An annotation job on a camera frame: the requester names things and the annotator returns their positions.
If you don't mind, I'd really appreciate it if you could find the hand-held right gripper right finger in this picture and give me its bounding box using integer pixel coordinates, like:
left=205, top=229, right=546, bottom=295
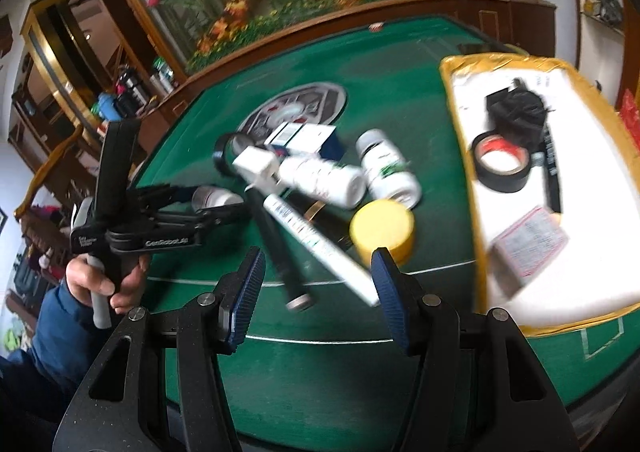
left=371, top=247, right=583, bottom=452

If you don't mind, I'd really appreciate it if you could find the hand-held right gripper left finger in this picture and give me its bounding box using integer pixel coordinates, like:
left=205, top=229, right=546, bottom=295
left=51, top=247, right=267, bottom=452

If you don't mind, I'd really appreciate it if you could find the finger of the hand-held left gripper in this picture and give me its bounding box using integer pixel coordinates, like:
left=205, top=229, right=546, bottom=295
left=132, top=185, right=201, bottom=210
left=150, top=202, right=250, bottom=235

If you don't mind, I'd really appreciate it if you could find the white plastic medicine bottle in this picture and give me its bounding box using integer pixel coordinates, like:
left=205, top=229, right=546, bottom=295
left=355, top=129, right=423, bottom=211
left=191, top=185, right=246, bottom=214
left=276, top=155, right=368, bottom=210

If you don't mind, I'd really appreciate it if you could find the long white tube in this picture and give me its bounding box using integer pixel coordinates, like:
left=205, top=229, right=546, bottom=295
left=262, top=192, right=383, bottom=308

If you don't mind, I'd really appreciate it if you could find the white box with yellow tape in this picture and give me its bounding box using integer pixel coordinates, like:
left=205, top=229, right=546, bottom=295
left=440, top=52, right=640, bottom=338

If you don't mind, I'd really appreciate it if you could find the person's left forearm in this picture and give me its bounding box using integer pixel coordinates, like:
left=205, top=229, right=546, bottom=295
left=0, top=277, right=116, bottom=433

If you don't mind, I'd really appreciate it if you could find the person's left hand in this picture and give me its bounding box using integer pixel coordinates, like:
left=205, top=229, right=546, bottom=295
left=66, top=255, right=151, bottom=315

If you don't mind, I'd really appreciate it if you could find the black pen with silver cap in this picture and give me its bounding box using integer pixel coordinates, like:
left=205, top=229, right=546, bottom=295
left=246, top=185, right=317, bottom=314

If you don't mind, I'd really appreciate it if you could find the wooden sideboard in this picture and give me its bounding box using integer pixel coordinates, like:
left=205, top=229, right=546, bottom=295
left=75, top=82, right=211, bottom=173

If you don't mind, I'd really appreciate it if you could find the small black tape roll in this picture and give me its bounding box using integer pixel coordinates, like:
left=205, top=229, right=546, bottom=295
left=214, top=131, right=247, bottom=178

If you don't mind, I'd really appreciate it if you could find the wooden chair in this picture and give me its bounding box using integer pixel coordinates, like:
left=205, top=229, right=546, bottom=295
left=15, top=125, right=86, bottom=223

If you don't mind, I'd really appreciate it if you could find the blue jug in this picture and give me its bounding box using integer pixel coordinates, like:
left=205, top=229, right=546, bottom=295
left=96, top=92, right=123, bottom=123

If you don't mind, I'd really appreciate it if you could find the white power adapter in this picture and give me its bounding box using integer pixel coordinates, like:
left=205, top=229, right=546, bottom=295
left=231, top=145, right=288, bottom=195

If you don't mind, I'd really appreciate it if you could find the black thermos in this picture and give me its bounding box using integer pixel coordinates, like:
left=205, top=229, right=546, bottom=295
left=116, top=65, right=151, bottom=106

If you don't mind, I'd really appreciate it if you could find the green bottle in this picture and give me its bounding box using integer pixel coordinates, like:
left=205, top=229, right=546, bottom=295
left=152, top=57, right=176, bottom=90

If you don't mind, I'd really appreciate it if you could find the white blue medicine box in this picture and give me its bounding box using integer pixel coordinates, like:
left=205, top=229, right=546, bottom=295
left=295, top=125, right=347, bottom=160

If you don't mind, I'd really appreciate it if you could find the gold framed display cabinet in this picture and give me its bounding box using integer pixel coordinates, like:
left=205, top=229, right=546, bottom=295
left=20, top=0, right=121, bottom=143

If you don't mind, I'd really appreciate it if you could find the white densely printed box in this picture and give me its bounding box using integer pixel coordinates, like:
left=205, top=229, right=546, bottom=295
left=489, top=205, right=571, bottom=299

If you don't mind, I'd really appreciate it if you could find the black tape roll red core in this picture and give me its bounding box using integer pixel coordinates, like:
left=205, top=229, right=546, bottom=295
left=470, top=129, right=532, bottom=196

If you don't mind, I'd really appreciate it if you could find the round mahjong table control panel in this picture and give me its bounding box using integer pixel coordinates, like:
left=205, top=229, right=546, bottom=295
left=235, top=81, right=349, bottom=143

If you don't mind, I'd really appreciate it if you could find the black marker pen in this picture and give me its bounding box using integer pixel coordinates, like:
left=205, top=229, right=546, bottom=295
left=539, top=125, right=564, bottom=215

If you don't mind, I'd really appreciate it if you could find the black round plastic part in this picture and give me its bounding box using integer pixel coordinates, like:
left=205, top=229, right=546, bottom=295
left=486, top=79, right=549, bottom=153

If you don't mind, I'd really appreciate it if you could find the red packet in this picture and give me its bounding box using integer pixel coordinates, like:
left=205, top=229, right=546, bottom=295
left=619, top=88, right=640, bottom=148

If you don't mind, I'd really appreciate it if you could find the wooden corner cabinet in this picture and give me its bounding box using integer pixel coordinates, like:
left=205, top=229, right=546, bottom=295
left=465, top=0, right=558, bottom=68

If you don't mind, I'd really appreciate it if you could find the black power tool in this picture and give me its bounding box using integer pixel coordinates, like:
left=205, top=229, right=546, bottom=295
left=582, top=0, right=626, bottom=26

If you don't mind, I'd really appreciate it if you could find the glass wall shelf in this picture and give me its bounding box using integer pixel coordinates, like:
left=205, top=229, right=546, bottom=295
left=580, top=12, right=626, bottom=36

